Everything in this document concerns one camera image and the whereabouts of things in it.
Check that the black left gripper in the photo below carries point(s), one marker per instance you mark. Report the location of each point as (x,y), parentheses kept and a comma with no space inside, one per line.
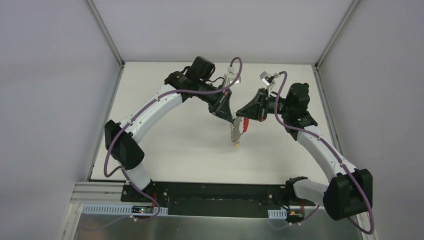
(218,102)

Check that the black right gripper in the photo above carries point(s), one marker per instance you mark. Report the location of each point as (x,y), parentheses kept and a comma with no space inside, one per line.
(261,105)

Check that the red-handled metal key holder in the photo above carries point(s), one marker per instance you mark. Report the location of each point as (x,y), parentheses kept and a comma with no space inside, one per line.
(238,127)

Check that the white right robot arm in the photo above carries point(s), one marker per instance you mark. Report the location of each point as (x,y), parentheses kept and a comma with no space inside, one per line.
(349,190)

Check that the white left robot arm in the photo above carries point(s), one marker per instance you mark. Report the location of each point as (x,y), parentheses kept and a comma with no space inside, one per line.
(122,138)

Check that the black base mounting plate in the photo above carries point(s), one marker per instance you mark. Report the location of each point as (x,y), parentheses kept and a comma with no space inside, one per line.
(215,199)

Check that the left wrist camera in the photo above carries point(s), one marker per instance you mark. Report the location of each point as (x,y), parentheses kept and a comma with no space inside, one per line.
(230,77)

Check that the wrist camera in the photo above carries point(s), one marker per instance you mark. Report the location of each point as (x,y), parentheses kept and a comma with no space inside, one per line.
(268,79)
(230,77)

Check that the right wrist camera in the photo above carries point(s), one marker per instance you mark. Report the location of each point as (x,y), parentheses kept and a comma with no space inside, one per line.
(268,79)

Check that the white cable duct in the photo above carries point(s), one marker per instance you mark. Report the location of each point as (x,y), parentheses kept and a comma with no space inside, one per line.
(123,210)

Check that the aluminium frame rail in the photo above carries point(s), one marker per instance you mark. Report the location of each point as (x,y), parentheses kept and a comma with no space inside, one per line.
(97,192)

